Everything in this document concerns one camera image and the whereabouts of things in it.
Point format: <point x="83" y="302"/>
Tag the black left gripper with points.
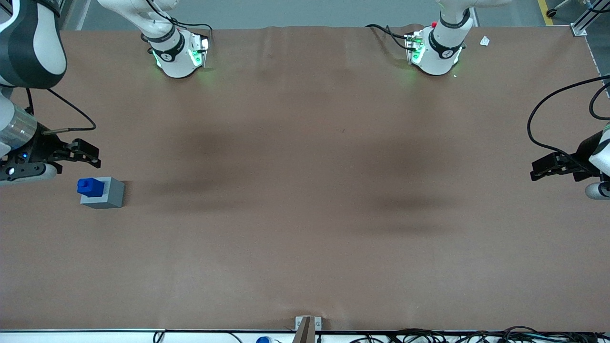
<point x="582" y="153"/>

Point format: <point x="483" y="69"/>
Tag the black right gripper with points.
<point x="42" y="145"/>

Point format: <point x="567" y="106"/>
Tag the blue plastic part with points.
<point x="91" y="187"/>

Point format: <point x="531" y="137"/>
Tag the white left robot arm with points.
<point x="438" y="55"/>

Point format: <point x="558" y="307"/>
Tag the gray square base block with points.
<point x="113" y="193"/>

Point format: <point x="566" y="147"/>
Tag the small white paper tag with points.
<point x="484" y="41"/>

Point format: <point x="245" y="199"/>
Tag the black cart caster wheel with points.
<point x="552" y="13"/>

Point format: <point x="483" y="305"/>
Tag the brown table cover sheet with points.
<point x="305" y="238"/>

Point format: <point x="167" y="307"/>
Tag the small blue round object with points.
<point x="263" y="340"/>

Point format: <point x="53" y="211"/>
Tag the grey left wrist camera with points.
<point x="596" y="190"/>

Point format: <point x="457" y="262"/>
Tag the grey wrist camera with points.
<point x="596" y="190"/>
<point x="28" y="172"/>

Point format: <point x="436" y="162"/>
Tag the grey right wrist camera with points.
<point x="28" y="172"/>

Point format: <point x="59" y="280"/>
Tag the aluminium frame post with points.
<point x="586" y="19"/>

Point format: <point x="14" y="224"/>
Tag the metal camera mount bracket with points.
<point x="307" y="328"/>

